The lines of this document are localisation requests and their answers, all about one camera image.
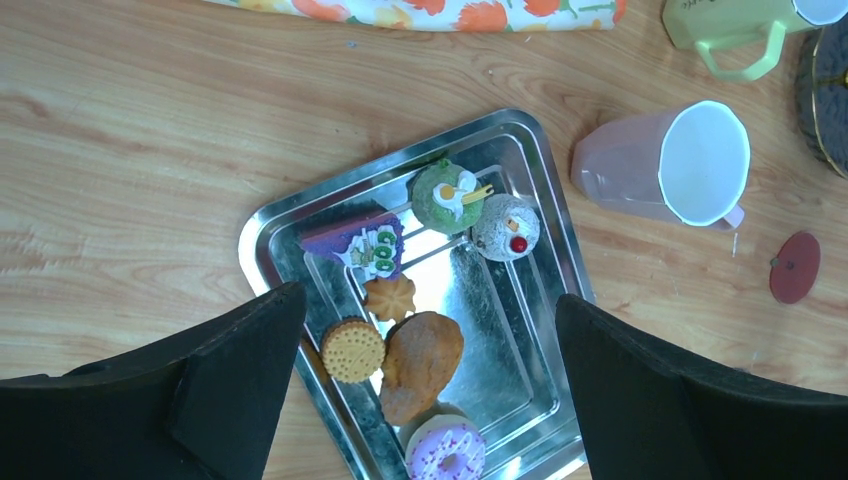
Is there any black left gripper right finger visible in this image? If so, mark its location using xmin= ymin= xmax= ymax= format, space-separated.
xmin=555 ymin=294 xmax=847 ymax=479

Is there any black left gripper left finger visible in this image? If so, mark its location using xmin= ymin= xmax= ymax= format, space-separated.
xmin=1 ymin=282 xmax=306 ymax=479

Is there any silver metal tray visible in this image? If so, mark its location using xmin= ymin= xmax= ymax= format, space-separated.
xmin=238 ymin=109 xmax=593 ymax=479

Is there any round yellow cracker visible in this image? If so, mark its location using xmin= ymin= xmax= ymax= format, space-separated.
xmin=320 ymin=317 xmax=386 ymax=384

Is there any pink frosted donut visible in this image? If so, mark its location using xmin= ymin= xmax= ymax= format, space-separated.
xmin=405 ymin=414 xmax=486 ymax=480

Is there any red round coaster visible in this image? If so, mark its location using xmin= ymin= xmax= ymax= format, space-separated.
xmin=769 ymin=231 xmax=822 ymax=305

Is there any swirl butter cookie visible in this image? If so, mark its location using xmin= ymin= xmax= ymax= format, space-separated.
xmin=364 ymin=275 xmax=416 ymax=322

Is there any brown bread roll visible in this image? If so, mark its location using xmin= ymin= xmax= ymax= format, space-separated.
xmin=379 ymin=311 xmax=464 ymax=426

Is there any purple cake slice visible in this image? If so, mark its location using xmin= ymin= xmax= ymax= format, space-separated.
xmin=300 ymin=213 xmax=404 ymax=280

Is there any white coconut cherry cake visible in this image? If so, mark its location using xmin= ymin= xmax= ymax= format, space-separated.
xmin=470 ymin=194 xmax=541 ymax=262

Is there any pink mug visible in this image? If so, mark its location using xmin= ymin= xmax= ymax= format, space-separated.
xmin=571 ymin=100 xmax=751 ymax=231

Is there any green round cupcake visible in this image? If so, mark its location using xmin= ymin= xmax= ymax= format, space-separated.
xmin=411 ymin=157 xmax=494 ymax=235

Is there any green mug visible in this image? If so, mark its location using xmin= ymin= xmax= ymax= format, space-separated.
xmin=662 ymin=0 xmax=847 ymax=83

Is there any three-tier glass cake stand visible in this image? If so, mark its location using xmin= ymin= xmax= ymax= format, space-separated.
xmin=795 ymin=18 xmax=847 ymax=178

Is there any floral orange cloth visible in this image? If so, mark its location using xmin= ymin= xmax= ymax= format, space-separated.
xmin=220 ymin=0 xmax=627 ymax=33

